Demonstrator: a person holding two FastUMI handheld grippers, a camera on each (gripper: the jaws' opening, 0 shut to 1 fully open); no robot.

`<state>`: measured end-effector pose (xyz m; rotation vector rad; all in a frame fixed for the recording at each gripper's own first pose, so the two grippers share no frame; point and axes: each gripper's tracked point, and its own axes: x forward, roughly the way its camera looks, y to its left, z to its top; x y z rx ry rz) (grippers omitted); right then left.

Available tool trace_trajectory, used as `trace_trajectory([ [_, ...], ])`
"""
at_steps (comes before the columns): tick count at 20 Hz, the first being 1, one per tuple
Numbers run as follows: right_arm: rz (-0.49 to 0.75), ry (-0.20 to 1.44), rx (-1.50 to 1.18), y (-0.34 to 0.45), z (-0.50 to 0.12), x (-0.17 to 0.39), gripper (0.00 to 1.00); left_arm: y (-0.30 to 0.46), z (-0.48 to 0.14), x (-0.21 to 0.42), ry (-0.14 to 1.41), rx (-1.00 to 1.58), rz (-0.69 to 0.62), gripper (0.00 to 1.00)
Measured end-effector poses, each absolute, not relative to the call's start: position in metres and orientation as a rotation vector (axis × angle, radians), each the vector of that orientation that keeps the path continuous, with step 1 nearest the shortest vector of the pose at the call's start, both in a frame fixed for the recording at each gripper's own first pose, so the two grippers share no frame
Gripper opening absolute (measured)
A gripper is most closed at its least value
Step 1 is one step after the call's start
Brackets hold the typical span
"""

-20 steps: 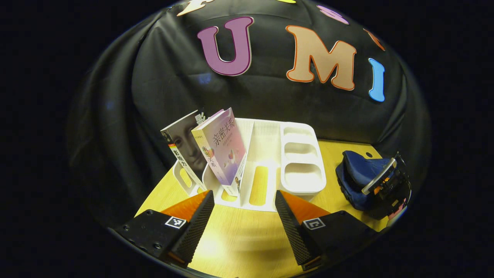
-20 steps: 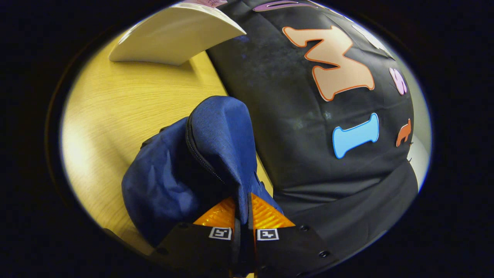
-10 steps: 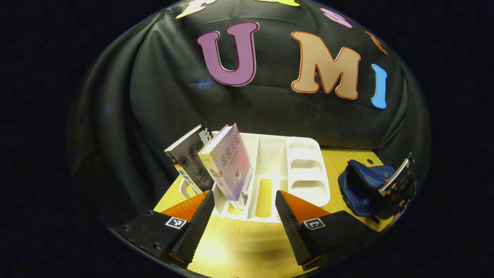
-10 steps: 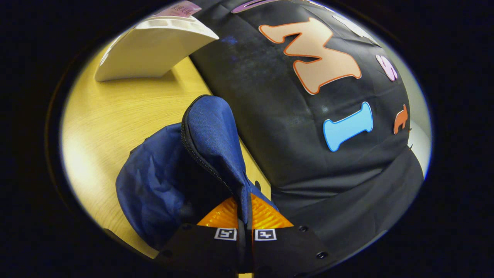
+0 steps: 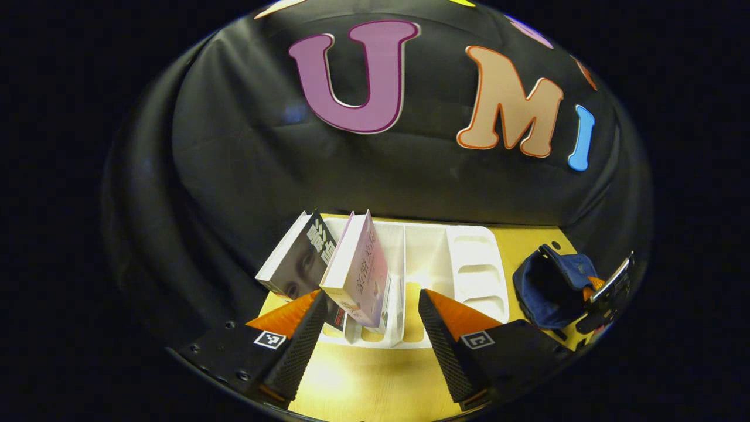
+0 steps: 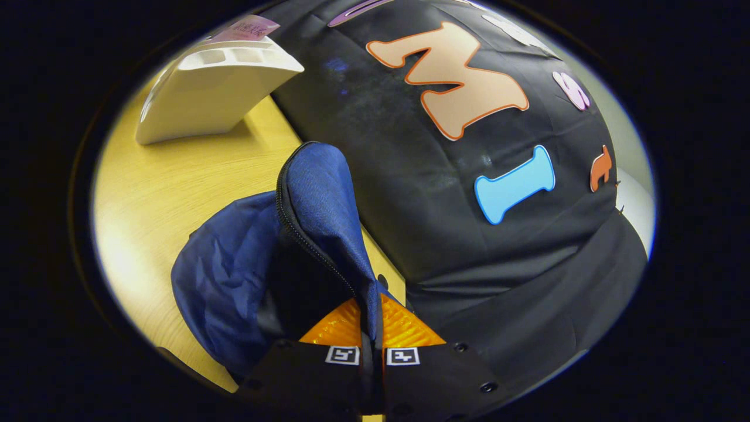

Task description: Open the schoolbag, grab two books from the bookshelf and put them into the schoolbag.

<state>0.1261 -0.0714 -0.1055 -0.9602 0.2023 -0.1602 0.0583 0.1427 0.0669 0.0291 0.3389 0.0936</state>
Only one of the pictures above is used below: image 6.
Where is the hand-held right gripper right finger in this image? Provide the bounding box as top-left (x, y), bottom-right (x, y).
top-left (381, 292), bottom-right (512, 420)

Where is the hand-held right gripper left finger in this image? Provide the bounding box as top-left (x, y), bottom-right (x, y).
top-left (237, 297), bottom-right (377, 418)

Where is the blue schoolbag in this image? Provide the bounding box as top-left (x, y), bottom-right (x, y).
top-left (171, 141), bottom-right (412, 383)

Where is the white bookshelf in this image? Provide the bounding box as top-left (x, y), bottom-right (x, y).
top-left (135, 36), bottom-right (305, 146)

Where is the pink book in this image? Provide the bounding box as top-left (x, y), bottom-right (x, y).
top-left (205, 15), bottom-right (281, 45)

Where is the black backdrop cloth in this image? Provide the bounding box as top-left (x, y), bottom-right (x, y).
top-left (258, 0), bottom-right (649, 406)

